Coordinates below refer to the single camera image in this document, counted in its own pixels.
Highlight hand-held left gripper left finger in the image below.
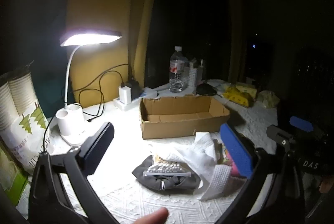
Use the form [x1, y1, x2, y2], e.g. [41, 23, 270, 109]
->
[28, 122, 123, 224]

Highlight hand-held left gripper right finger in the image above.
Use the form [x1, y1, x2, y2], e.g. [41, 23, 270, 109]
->
[216, 122, 308, 224]

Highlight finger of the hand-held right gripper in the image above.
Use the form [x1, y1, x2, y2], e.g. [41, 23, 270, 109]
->
[289, 116, 314, 133]
[266, 124, 296, 147]

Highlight pink sock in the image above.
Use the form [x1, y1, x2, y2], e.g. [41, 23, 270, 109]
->
[230, 159, 248, 179]

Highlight cardboard box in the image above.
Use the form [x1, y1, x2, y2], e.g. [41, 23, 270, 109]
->
[139, 95, 231, 140]

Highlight person's left hand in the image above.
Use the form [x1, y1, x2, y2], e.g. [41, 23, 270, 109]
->
[133, 207, 170, 224]

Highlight white desk lamp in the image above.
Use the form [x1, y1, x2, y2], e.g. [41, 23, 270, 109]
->
[55, 30, 123, 147]

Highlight pale crinkled bag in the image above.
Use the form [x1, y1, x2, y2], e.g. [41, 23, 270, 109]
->
[257, 90, 280, 109]

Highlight white power strip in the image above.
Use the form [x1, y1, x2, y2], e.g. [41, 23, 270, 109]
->
[113, 87, 159, 111]

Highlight white charger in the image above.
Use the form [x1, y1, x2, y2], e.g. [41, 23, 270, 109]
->
[119, 85, 132, 104]

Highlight pale yellow tissue pack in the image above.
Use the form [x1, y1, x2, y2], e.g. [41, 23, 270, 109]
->
[236, 82, 257, 95]

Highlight black charger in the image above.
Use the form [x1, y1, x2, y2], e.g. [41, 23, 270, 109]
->
[126, 79, 143, 101]

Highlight black round object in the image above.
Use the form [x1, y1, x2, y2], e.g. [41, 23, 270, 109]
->
[196, 83, 217, 96]

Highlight clear bag of white beads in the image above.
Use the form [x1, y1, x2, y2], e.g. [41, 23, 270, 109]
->
[143, 154, 192, 177]

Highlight white packets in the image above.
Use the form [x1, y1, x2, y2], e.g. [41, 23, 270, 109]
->
[207, 79, 230, 91]

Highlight dark grey glove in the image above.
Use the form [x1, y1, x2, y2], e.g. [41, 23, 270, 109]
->
[132, 155, 201, 191]

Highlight paper cup package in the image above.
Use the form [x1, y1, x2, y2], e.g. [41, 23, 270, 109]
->
[0, 65, 55, 175]

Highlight white perforated holder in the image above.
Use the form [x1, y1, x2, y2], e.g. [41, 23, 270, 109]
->
[187, 58, 205, 89]

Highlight clear water bottle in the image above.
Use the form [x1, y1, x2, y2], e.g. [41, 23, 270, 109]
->
[169, 46, 189, 93]

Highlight green box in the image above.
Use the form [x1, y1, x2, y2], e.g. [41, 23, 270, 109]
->
[0, 146, 29, 206]

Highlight yellow curtain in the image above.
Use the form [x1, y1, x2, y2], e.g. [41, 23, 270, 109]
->
[65, 0, 167, 110]
[224, 0, 247, 84]

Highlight black charging cable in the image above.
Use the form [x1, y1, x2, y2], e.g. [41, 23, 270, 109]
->
[78, 71, 126, 121]
[69, 64, 135, 99]

